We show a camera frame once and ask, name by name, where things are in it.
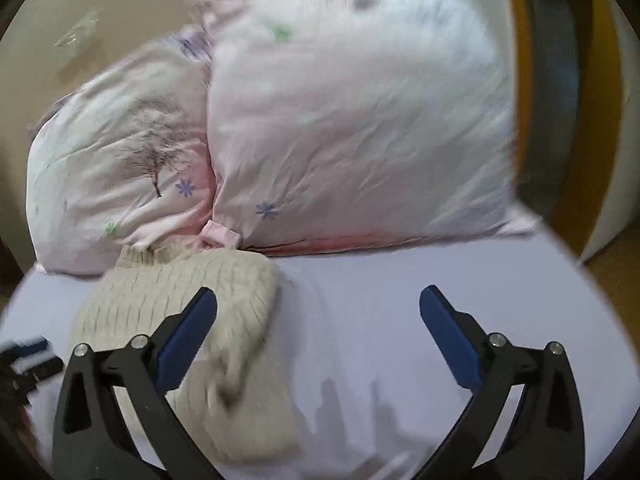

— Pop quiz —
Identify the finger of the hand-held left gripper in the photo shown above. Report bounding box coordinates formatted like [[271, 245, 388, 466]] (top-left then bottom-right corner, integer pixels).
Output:
[[0, 336, 62, 406]]

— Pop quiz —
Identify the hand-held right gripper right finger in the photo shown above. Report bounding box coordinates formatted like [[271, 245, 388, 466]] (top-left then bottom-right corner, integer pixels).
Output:
[[412, 285, 587, 480]]

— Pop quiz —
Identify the pink floral pillow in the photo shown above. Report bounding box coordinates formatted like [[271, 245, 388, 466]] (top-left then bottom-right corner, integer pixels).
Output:
[[26, 30, 221, 277], [185, 0, 538, 257]]

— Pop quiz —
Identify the lilac bed sheet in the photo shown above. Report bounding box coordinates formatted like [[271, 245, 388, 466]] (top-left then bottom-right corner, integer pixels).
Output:
[[0, 230, 623, 480]]

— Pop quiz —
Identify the cream knitted sweater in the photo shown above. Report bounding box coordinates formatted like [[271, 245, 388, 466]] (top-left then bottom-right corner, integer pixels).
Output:
[[70, 244, 301, 462]]

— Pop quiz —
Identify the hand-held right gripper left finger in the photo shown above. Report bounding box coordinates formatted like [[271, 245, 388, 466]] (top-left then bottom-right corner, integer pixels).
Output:
[[52, 286, 226, 480]]

